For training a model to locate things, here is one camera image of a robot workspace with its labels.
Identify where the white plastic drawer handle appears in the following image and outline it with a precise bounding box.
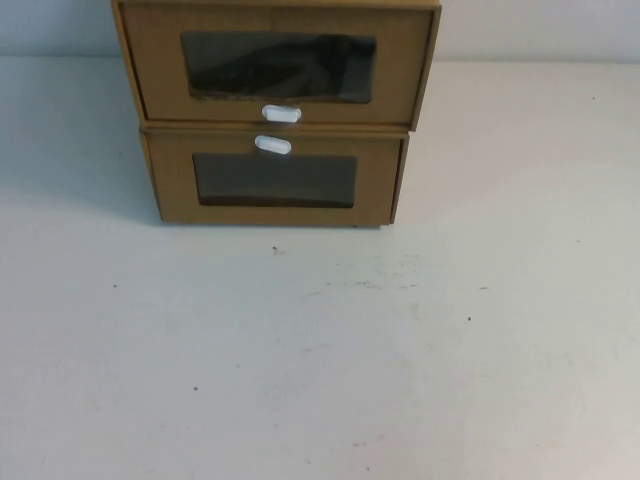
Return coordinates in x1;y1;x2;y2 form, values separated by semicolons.
252;133;293;156
260;103;304;123

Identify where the cardboard drawer with matte window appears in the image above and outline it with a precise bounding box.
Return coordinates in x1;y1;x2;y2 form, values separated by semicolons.
146;131;404;227

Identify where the cardboard drawer with glossy window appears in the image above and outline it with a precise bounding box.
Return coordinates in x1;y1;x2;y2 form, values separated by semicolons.
120;3;435;124

